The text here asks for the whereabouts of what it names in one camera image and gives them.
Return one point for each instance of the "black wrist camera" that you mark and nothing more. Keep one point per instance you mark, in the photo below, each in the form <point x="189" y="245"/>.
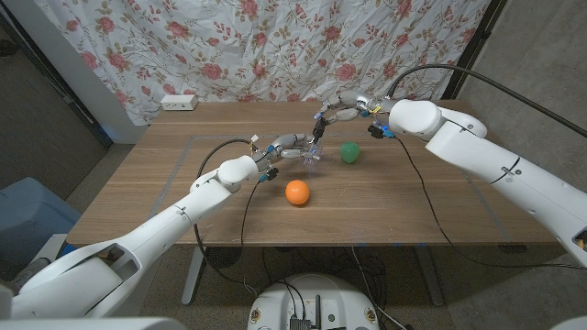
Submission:
<point x="378" y="131"/>
<point x="269" y="174"/>

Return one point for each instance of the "floral rose print backdrop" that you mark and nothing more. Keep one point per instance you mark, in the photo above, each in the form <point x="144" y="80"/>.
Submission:
<point x="257" y="46"/>

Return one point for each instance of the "orange ball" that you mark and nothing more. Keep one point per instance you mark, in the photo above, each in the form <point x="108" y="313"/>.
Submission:
<point x="297" y="192"/>

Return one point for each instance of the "white room pillar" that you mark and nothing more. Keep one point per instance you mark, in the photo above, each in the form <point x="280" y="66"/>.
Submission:
<point x="78" y="73"/>

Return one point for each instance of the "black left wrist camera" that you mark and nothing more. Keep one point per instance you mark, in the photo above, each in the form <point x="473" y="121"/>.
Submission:
<point x="269" y="174"/>

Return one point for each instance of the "black round floor object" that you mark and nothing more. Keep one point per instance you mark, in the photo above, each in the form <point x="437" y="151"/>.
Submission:
<point x="222" y="257"/>

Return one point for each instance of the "white power strip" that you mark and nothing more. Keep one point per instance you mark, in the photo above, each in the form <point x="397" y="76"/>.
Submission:
<point x="179" y="102"/>

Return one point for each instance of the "black spray nozzle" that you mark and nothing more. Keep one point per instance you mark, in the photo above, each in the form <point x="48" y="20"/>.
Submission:
<point x="319" y="129"/>

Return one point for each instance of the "black backdrop stand pole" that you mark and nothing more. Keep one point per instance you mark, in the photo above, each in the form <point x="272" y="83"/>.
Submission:
<point x="474" y="41"/>

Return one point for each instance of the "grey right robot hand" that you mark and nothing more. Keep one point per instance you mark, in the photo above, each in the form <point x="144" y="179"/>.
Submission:
<point x="357" y="98"/>

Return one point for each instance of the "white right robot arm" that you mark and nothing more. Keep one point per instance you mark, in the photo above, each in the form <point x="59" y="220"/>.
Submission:
<point x="504" y="169"/>

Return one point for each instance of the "white robot torso base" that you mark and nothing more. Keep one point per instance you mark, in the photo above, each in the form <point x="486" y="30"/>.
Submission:
<point x="330" y="298"/>

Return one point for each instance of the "white table leg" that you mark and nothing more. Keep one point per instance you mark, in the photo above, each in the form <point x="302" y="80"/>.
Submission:
<point x="431" y="279"/>
<point x="192" y="275"/>

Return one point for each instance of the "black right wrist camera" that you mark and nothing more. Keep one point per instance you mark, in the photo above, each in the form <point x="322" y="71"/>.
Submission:
<point x="378" y="131"/>

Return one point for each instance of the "clear spray bottle body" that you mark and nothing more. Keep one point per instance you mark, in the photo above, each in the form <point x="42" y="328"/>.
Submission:
<point x="313" y="161"/>

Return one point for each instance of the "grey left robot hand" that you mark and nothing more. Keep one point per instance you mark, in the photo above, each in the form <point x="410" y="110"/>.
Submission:
<point x="286" y="142"/>

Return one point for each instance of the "blue grey storage bin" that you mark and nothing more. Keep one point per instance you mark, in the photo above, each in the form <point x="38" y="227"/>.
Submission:
<point x="32" y="215"/>

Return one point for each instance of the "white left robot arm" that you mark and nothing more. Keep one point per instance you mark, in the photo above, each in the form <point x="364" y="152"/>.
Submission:
<point x="137" y="243"/>

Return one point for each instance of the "green ball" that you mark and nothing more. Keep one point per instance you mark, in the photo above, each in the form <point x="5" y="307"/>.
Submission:
<point x="349" y="152"/>

